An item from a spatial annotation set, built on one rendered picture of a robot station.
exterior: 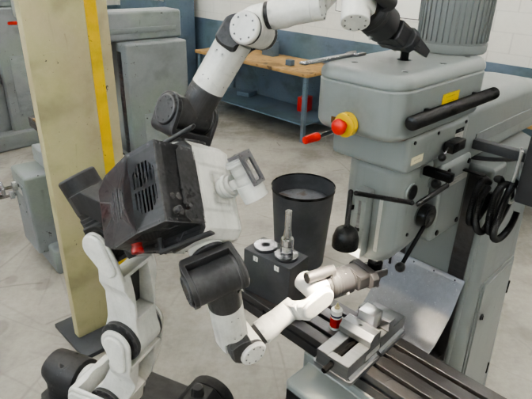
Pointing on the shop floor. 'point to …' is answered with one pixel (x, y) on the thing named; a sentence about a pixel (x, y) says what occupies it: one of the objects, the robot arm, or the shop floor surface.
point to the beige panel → (73, 134)
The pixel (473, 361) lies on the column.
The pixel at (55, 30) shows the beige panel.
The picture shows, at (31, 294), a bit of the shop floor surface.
